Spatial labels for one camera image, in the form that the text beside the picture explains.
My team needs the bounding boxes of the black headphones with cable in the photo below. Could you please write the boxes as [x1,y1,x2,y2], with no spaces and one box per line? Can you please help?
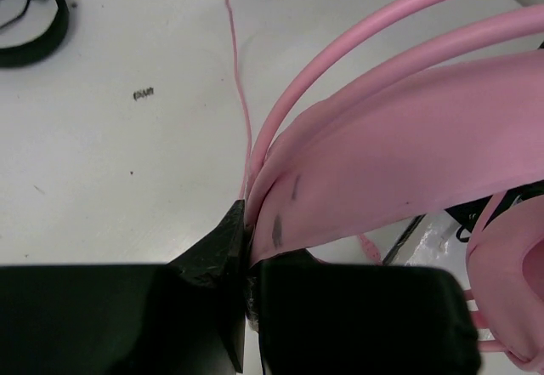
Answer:
[1,0,70,69]

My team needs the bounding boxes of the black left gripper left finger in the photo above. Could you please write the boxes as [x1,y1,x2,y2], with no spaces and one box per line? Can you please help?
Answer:
[1,200,245,374]

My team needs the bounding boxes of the pink headphones with cable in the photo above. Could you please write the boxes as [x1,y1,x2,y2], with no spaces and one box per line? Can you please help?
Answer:
[244,0,543,372]

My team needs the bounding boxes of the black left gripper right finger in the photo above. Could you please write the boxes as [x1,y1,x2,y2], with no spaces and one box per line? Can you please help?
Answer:
[244,250,482,374]

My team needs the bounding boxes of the white taped cover sheet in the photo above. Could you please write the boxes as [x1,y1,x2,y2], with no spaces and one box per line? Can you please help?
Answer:
[384,212,467,268]

